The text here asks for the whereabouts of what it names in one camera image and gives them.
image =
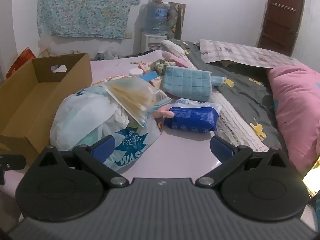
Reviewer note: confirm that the clear zip bag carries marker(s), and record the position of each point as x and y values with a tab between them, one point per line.
130	92

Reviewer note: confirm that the white printed plastic bag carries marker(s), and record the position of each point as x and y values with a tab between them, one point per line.
82	115

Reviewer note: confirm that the grey blanket with yellow prints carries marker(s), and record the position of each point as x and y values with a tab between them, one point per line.
247	97

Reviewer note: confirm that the blue quilted towel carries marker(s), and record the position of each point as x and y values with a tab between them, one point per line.
187	83

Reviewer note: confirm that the pink pillow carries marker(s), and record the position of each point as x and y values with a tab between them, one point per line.
297	105

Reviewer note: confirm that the blue water jug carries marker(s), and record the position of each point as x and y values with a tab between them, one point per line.
156	17

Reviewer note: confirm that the pink ribbed soft item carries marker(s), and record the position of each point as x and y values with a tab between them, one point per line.
175	58

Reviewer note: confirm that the checked pillow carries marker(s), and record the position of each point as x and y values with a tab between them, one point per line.
245	52

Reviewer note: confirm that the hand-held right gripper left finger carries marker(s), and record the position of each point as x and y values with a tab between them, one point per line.
103	147

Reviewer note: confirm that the white door rack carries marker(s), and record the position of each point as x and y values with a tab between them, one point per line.
283	7

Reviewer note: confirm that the brown cardboard box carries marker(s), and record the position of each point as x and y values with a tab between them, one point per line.
25	105

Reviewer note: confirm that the red bag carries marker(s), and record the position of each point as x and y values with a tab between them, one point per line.
21	60

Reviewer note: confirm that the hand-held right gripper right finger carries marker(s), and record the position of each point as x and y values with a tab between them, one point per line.
221	148

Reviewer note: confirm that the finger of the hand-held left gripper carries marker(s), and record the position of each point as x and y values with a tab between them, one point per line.
12	159

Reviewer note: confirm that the blue wipes packet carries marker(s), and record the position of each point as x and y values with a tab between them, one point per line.
192	117

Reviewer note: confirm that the white water dispenser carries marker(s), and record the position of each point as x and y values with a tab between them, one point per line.
152	41

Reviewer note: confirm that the blue floral wall cloth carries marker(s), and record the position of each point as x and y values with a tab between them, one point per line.
87	7

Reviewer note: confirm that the brown patterned board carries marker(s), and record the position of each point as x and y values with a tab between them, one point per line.
178	20

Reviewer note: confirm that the white striped blanket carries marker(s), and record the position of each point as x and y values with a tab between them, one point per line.
237	125

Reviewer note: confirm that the green floral cloth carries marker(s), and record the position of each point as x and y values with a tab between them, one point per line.
158	66

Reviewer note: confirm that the brown wooden door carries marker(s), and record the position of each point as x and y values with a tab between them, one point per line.
282	17

